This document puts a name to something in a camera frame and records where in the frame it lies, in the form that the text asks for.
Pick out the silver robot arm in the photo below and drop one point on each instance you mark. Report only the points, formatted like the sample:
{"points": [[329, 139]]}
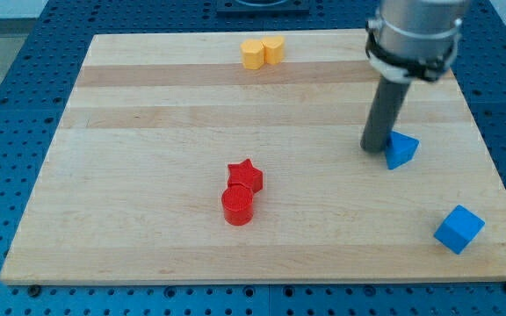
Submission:
{"points": [[414, 39]]}

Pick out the blue triangle block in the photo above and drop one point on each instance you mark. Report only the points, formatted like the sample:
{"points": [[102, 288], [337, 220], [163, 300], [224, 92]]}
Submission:
{"points": [[400, 149]]}

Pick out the blue cube block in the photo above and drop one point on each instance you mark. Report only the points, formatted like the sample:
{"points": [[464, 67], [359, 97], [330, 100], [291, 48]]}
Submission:
{"points": [[458, 229]]}

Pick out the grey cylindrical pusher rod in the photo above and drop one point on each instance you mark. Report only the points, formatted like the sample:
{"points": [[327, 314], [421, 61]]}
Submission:
{"points": [[386, 105]]}

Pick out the red star block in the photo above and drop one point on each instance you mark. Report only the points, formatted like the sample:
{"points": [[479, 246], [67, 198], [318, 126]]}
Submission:
{"points": [[245, 174]]}

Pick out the wooden board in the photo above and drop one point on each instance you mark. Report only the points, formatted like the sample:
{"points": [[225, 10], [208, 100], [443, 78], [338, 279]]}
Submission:
{"points": [[130, 190]]}

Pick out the red cylinder block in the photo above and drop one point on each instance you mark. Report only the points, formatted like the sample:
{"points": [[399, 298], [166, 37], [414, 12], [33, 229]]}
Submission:
{"points": [[237, 203]]}

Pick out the yellow pentagon block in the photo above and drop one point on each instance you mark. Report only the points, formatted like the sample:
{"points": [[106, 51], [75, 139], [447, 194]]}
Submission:
{"points": [[252, 52]]}

